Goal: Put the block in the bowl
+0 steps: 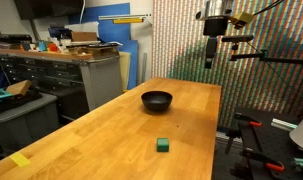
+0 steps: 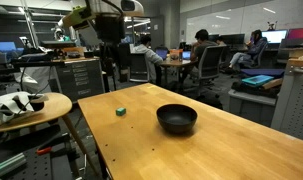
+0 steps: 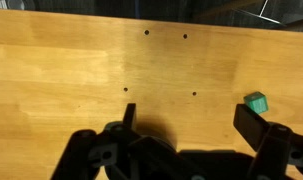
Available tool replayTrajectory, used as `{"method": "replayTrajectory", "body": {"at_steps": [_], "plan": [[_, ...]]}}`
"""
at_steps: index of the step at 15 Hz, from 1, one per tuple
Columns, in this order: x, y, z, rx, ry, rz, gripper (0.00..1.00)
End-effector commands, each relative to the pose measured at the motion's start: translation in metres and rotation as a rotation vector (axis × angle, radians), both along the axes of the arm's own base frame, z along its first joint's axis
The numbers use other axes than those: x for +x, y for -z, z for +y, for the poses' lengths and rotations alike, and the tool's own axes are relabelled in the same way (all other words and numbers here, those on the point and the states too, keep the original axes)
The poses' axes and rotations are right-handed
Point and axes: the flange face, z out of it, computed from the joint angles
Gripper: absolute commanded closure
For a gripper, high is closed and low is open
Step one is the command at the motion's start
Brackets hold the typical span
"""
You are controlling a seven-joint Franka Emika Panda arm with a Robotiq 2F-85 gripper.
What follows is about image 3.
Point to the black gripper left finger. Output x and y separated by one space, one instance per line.
118 149

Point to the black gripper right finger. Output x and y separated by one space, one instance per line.
275 144

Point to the green cube block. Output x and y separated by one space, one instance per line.
257 101

